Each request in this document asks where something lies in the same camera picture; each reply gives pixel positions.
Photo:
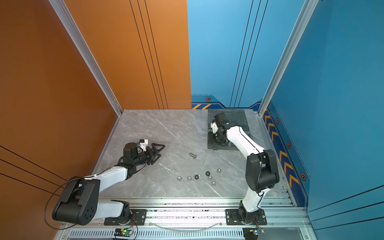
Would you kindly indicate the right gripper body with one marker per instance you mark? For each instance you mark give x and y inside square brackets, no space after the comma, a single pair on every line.
[220,140]

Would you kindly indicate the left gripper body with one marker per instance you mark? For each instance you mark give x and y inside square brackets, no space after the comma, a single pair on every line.
[143,158]

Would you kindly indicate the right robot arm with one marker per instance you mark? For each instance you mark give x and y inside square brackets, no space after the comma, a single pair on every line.
[262,172]

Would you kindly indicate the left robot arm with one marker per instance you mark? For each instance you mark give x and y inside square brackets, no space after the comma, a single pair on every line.
[79,202]

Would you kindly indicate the clear plastic organizer box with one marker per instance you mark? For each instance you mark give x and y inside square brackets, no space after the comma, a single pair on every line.
[231,118]

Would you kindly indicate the silver hex bolt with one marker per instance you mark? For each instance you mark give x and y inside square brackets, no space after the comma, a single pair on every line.
[193,155]

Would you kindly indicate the left circuit board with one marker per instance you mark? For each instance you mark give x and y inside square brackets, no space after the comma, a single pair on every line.
[123,233]

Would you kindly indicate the circuit board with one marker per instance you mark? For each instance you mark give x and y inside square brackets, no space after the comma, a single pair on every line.
[252,233]
[123,233]

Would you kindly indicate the right circuit board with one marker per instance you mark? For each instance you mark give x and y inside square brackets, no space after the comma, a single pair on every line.
[252,233]

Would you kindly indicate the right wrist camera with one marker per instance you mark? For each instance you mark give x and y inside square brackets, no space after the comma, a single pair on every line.
[214,127]

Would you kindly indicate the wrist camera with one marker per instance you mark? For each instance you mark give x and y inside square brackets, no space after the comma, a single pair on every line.
[214,127]
[143,144]

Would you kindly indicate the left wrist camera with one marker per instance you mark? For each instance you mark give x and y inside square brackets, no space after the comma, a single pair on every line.
[143,144]

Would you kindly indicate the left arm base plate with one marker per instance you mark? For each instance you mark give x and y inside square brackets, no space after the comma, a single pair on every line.
[135,217]

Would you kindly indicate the front aluminium rail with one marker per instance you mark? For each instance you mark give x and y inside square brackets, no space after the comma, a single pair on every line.
[198,213]

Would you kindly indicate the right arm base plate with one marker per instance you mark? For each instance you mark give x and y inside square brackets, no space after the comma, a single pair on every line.
[241,217]

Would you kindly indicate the right aluminium frame post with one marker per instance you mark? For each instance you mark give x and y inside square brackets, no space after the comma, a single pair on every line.
[294,38]

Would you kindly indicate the aluminium frame post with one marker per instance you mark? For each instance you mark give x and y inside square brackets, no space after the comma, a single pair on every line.
[294,38]
[75,34]

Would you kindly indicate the left aluminium frame post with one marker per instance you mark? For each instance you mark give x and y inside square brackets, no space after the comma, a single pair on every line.
[75,34]

